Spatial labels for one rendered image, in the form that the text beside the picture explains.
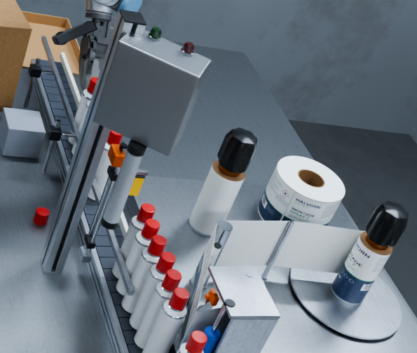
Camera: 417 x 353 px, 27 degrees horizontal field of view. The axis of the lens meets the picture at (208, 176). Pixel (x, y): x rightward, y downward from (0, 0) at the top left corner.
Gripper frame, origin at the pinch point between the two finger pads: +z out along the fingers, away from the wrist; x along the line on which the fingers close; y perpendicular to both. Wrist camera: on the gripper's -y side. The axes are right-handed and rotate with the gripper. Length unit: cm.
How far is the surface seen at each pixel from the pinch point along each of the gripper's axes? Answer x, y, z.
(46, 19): 65, 6, -20
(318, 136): 176, 195, 15
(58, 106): 14.2, -1.8, 6.9
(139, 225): -54, -1, 27
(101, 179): -25.9, -0.6, 21.7
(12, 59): 6.0, -18.5, -4.7
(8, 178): -8.1, -19.6, 25.5
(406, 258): 92, 199, 63
